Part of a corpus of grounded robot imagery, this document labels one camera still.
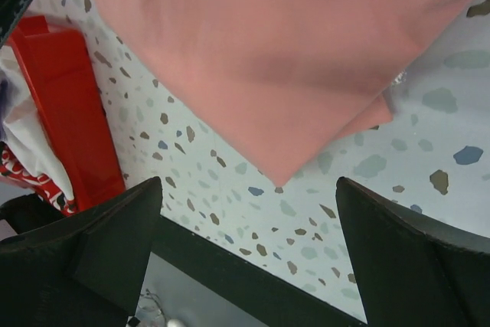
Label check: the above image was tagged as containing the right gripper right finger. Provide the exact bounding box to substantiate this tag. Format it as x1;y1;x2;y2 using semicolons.
335;178;489;326

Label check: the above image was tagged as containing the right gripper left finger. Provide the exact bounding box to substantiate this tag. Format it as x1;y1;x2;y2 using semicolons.
1;177;162;326

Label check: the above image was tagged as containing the pink t shirt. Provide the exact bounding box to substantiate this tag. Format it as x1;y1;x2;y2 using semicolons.
94;0;471;186

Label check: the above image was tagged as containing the white red printed t shirt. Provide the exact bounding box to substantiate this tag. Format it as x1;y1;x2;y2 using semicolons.
1;46;78;214

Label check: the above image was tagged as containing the red plastic bin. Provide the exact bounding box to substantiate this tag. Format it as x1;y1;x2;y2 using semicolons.
6;15;125;211

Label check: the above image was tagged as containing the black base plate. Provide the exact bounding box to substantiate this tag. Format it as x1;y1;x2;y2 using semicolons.
152;216;366;326

